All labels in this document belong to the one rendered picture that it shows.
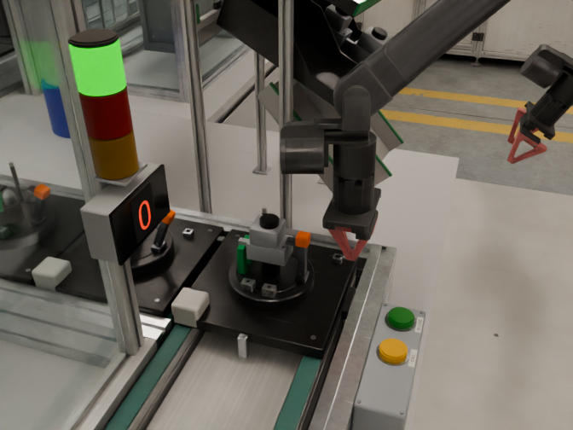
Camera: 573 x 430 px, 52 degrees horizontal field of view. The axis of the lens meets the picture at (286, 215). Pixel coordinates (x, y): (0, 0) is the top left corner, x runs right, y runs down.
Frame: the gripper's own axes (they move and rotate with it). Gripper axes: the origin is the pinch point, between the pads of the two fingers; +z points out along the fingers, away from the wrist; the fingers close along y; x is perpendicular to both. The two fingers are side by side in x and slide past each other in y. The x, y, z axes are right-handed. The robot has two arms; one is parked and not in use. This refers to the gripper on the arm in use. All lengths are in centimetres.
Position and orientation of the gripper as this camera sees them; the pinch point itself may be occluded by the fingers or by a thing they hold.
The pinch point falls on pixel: (351, 254)
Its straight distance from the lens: 88.9
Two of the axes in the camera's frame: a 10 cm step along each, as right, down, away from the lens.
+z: 0.4, 8.3, 5.6
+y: -3.0, 5.4, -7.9
